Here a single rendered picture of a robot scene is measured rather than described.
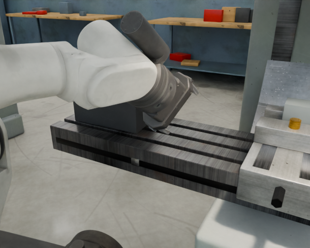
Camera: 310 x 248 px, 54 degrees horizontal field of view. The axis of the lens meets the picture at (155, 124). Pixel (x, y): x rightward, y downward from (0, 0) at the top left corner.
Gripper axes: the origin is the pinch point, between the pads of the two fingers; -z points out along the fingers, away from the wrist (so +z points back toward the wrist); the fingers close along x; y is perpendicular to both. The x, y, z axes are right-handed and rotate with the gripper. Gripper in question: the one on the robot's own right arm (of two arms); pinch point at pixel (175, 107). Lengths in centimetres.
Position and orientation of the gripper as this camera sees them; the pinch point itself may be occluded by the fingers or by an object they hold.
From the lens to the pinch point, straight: 64.1
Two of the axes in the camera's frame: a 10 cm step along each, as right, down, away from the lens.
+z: -4.2, -2.4, -8.7
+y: -6.9, -5.4, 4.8
